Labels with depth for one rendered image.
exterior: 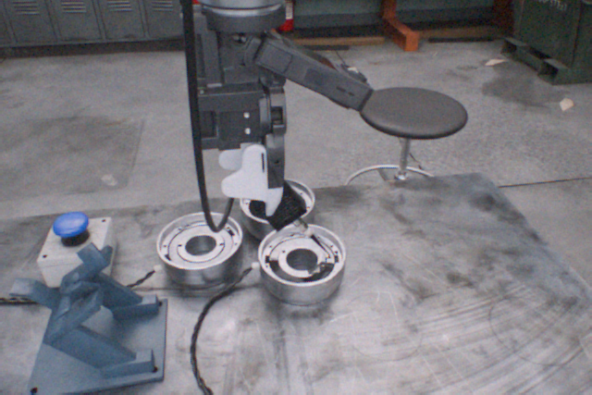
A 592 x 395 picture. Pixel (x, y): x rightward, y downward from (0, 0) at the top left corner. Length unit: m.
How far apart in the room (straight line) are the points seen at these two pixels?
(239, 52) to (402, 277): 0.35
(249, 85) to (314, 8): 4.00
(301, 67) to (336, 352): 0.30
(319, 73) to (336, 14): 4.05
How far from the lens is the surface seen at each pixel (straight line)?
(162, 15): 3.77
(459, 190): 0.77
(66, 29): 3.97
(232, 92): 0.39
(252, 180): 0.44
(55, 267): 0.62
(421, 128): 1.33
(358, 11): 4.50
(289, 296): 0.53
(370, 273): 0.59
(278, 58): 0.39
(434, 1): 4.75
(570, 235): 2.14
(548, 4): 3.72
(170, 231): 0.62
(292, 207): 0.49
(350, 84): 0.41
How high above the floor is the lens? 1.22
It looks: 34 degrees down
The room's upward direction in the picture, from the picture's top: straight up
